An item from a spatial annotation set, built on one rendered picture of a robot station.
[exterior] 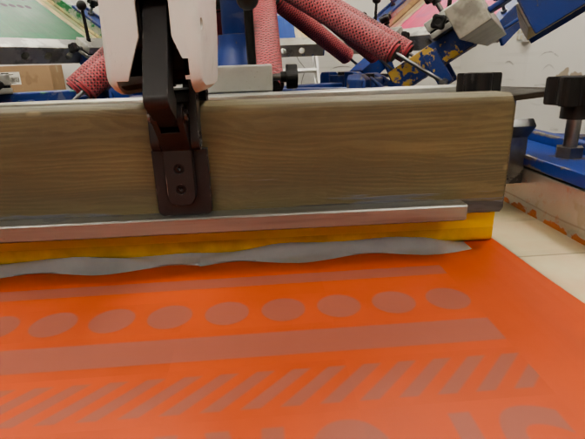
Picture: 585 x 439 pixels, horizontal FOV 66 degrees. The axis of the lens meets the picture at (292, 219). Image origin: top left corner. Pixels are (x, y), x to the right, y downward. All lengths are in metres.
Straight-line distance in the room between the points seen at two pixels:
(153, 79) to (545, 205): 0.29
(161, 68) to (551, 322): 0.22
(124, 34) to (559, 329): 0.25
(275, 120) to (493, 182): 0.14
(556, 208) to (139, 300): 0.29
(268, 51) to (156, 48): 0.63
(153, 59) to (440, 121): 0.17
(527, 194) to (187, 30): 0.29
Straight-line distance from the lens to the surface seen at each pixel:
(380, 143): 0.28
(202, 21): 0.25
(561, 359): 0.23
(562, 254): 0.33
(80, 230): 0.29
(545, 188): 0.39
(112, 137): 0.28
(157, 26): 0.24
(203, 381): 0.20
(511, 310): 0.25
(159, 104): 0.22
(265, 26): 0.93
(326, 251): 0.30
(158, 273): 0.30
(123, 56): 0.24
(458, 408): 0.19
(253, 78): 0.64
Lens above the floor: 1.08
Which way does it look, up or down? 19 degrees down
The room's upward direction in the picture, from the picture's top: 2 degrees counter-clockwise
